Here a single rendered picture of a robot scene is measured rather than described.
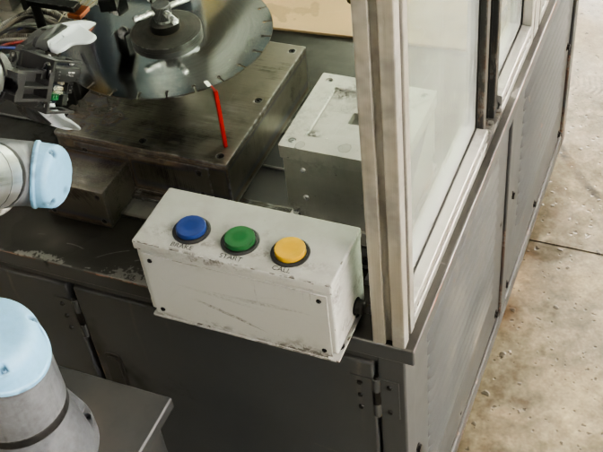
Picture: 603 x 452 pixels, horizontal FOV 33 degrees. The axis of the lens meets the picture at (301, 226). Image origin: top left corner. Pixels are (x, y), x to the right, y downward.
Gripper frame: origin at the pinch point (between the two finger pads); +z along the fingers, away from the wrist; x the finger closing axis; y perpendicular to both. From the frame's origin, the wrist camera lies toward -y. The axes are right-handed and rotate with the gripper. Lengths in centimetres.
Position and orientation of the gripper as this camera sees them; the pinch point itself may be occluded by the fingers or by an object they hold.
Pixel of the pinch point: (82, 74)
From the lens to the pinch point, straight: 149.9
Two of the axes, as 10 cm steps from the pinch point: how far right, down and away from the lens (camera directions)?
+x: 2.2, -9.4, -2.6
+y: 8.4, 3.2, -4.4
